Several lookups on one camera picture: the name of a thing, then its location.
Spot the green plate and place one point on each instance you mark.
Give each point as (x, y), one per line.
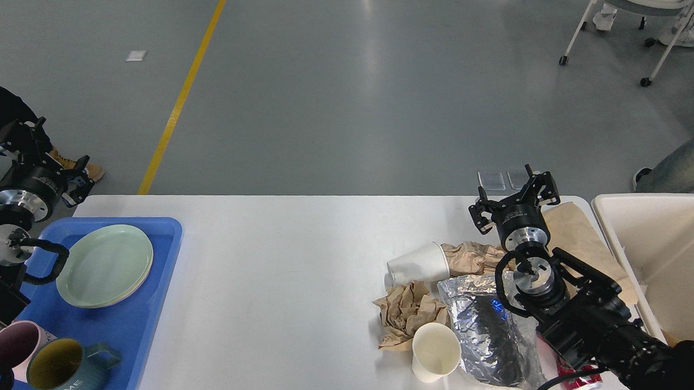
(106, 266)

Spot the crumpled brown paper back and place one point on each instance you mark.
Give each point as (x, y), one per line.
(471, 258)

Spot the person in jeans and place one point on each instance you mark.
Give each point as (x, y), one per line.
(675, 173)

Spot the seated person white shoes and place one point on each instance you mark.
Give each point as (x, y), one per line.
(604, 19)

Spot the floor outlet plate left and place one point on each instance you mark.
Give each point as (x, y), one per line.
(491, 181)

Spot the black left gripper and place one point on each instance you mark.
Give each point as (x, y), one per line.
(30, 183)

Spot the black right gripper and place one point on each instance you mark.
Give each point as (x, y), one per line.
(521, 223)

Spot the flat brown paper bag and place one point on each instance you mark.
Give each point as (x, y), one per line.
(571, 231)

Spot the crumpled brown paper front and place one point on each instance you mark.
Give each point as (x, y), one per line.
(403, 311)

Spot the person in black clothes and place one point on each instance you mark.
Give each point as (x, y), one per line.
(12, 108)

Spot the floor outlet plate right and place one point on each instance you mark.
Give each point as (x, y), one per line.
(520, 178)

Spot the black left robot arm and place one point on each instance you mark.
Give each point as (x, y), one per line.
(24, 259)

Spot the white plastic bin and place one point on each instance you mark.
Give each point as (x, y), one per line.
(652, 236)

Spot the white paper cup upright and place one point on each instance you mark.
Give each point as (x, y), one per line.
(436, 352)

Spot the white paper cup lying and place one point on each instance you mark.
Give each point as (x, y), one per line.
(428, 264)

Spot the pink mug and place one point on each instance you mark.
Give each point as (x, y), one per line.
(19, 342)

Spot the floor outlet plate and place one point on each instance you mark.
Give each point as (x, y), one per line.
(491, 181)
(520, 178)

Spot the yellow plate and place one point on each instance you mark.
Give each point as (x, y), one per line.
(128, 297)

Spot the silver foil bag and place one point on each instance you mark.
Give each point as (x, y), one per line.
(499, 348)

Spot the crumpled brown paper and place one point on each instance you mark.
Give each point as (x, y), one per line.
(403, 311)
(471, 258)

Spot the teal mug yellow inside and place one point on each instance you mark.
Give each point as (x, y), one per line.
(66, 364)

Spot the red soda can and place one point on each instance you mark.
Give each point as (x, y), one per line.
(588, 377)

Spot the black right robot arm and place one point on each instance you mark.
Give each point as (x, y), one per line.
(577, 308)

